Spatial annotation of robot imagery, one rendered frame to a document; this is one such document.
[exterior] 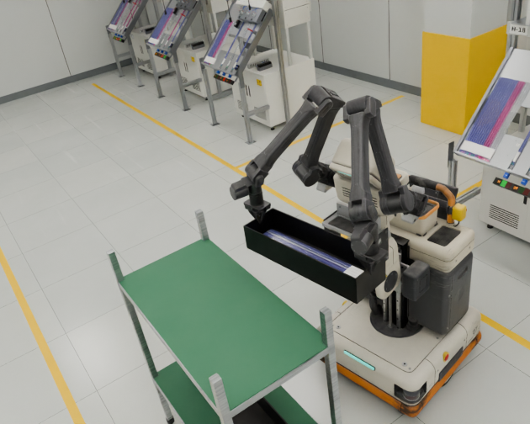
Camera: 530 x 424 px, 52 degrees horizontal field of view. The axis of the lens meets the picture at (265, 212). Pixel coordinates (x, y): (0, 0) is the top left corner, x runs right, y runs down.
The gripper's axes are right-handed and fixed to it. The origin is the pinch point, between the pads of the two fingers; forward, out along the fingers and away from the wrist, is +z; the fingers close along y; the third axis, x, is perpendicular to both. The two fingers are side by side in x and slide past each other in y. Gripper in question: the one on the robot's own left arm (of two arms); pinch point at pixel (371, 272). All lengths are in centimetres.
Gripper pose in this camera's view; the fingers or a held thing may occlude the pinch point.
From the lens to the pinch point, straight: 193.5
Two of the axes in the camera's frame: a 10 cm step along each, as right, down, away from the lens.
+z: 1.3, 8.5, 5.2
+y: 6.9, 2.9, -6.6
